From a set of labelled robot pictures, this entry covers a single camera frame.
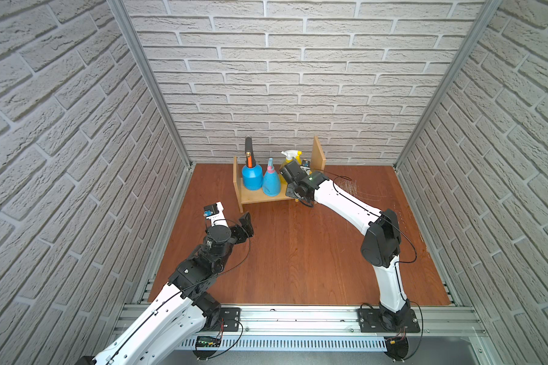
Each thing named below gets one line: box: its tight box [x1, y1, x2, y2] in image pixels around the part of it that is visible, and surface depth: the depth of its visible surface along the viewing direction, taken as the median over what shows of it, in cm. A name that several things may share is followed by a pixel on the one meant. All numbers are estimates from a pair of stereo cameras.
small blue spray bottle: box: [261, 157, 281, 197], surface depth 95 cm
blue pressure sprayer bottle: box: [241, 136, 264, 191], surface depth 95 cm
